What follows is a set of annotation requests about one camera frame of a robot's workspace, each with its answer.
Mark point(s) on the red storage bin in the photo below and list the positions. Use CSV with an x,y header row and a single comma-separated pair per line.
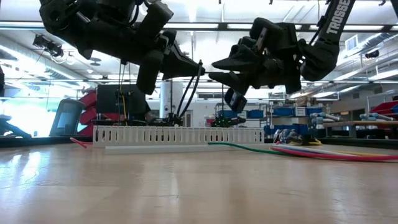
x,y
385,108

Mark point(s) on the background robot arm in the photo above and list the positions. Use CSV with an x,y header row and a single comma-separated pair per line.
x,y
227,122
171,119

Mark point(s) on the black overhead light bar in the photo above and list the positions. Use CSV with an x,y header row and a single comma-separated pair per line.
x,y
224,26

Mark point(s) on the wooden workbench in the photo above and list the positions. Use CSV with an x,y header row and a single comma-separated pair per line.
x,y
357,123

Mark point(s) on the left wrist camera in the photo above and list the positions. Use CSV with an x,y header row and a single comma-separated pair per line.
x,y
118,9

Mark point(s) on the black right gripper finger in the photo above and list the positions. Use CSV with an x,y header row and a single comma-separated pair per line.
x,y
239,60
236,81

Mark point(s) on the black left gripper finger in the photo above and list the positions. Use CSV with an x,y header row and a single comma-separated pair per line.
x,y
183,74
189,63

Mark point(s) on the white duct cover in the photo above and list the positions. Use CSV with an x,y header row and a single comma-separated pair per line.
x,y
155,149

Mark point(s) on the blue storage bin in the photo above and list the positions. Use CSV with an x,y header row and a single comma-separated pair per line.
x,y
314,111
224,115
283,112
255,114
298,128

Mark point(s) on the white round pillar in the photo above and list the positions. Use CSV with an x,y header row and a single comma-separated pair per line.
x,y
166,99

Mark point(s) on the white ceiling vent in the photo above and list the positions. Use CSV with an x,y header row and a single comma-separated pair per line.
x,y
352,43

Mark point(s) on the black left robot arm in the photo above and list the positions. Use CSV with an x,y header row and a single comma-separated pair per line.
x,y
62,15

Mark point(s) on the black computer monitor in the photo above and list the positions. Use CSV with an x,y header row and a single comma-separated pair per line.
x,y
107,98

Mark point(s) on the white grey mesh office chair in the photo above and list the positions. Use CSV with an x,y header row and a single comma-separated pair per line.
x,y
66,118

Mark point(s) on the grey rolled tube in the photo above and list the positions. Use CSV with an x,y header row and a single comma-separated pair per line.
x,y
379,117
329,117

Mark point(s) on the black ceiling-mounted device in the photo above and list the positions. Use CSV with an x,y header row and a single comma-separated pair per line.
x,y
46,46
372,54

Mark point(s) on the red panel structure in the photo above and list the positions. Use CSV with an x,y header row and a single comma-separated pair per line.
x,y
88,102

